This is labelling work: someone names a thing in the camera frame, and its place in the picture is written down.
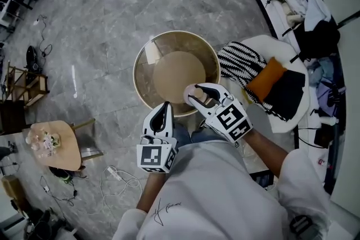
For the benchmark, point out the black folded cloth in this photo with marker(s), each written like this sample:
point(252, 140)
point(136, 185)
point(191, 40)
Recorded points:
point(287, 92)

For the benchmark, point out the dark brown cabinet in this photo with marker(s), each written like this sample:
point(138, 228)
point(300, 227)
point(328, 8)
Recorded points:
point(11, 118)

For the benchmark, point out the person's right forearm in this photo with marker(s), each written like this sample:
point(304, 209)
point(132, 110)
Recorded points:
point(267, 154)

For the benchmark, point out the black round floor device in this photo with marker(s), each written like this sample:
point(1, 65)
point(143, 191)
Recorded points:
point(32, 57)

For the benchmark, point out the pile of blue clothes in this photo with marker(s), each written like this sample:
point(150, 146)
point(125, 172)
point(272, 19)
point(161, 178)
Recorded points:
point(326, 87)

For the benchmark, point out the person's blue jeans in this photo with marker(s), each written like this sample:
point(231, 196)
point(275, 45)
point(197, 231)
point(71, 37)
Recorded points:
point(182, 135)

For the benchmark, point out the wooden side table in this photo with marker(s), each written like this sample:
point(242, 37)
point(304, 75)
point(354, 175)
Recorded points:
point(67, 149)

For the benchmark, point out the pink flowers in vase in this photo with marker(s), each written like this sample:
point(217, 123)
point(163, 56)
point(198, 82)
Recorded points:
point(45, 142)

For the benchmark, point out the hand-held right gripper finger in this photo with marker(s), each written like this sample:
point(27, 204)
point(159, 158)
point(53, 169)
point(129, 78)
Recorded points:
point(202, 109)
point(222, 90)

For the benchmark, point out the black bag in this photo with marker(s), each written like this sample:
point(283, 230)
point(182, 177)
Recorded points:
point(315, 39)

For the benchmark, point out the orange cushion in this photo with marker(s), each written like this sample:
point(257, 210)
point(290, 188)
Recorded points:
point(267, 78)

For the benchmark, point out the round glass side table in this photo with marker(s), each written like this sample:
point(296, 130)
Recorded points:
point(143, 76)

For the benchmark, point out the person's white shirt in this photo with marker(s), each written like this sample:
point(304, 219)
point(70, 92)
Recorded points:
point(211, 191)

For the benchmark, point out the black pouch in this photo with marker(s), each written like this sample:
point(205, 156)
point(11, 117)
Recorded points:
point(323, 135)

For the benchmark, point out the white beanbag chair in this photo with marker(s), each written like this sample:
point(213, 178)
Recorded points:
point(278, 47)

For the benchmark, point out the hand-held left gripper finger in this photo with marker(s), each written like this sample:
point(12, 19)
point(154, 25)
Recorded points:
point(147, 121)
point(170, 123)

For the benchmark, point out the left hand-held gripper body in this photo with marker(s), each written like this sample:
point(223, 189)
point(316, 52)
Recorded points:
point(152, 154)

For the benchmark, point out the black white sneaker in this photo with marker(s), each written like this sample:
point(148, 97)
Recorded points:
point(202, 124)

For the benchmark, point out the wooden open shelf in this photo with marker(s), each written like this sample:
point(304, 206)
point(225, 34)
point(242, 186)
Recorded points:
point(33, 90)

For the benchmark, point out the cream plush toy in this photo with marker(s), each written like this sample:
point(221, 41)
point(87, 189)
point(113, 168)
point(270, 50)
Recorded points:
point(292, 12)

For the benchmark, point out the black white zigzag blanket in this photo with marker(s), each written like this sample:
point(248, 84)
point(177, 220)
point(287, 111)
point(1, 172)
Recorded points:
point(239, 61)

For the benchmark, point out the clear bottle red label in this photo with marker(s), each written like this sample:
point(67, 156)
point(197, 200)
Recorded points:
point(322, 161)

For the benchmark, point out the white bottle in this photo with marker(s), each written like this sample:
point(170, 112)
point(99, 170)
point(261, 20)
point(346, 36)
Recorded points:
point(329, 120)

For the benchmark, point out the person's left forearm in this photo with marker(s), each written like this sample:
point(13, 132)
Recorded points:
point(152, 191)

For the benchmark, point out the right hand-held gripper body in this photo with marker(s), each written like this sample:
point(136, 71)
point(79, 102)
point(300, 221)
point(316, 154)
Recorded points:
point(233, 123)

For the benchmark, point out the black box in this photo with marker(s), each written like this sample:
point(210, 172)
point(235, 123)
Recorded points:
point(263, 179)

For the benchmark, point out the white power strip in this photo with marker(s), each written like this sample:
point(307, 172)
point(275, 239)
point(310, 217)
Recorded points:
point(114, 173)

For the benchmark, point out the black and green device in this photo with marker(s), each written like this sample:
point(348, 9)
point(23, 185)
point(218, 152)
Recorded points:
point(63, 175)

